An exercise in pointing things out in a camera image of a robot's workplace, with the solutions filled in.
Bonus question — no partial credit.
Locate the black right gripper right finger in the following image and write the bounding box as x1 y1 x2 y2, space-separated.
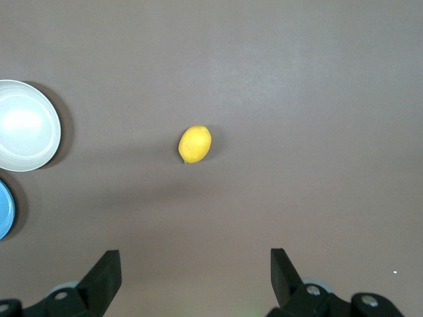
266 248 406 317

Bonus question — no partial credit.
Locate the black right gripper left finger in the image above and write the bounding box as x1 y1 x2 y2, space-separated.
0 250 123 317

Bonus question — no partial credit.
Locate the yellow lemon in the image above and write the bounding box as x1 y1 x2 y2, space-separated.
178 125 213 164

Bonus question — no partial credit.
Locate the blue plate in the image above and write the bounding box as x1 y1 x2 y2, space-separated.
0 179 17 241

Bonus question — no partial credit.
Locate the pale pink plate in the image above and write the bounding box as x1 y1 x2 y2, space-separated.
0 79 62 173

